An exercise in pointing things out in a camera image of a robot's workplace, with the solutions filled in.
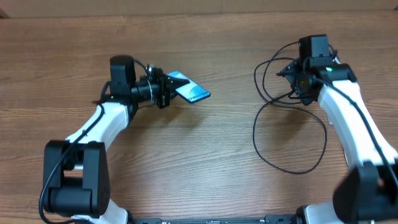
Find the blue Galaxy smartphone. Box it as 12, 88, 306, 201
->
167, 71, 211, 104

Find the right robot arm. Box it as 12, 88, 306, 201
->
279, 34, 397, 223

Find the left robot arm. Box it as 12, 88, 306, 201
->
39, 55, 198, 223

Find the black USB charging cable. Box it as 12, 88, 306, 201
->
252, 41, 338, 175

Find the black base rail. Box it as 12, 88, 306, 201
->
129, 215, 304, 224

